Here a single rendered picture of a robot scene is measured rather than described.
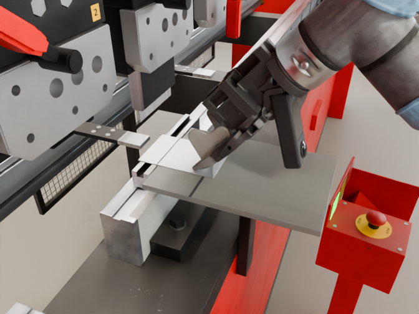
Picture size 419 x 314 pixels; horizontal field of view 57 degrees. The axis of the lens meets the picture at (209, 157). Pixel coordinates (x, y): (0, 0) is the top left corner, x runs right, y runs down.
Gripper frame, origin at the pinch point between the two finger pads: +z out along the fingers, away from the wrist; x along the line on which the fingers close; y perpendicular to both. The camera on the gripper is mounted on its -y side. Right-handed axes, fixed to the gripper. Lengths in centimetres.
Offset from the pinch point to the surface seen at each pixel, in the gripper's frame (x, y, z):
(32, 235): -44, 16, 147
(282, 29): -85, 3, 7
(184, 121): -10.9, 6.3, 7.0
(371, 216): -18.9, -34.4, -3.4
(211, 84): -56, 7, 25
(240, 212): 9.4, -7.0, -4.7
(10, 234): -40, 24, 153
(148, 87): 3.7, 14.0, -4.2
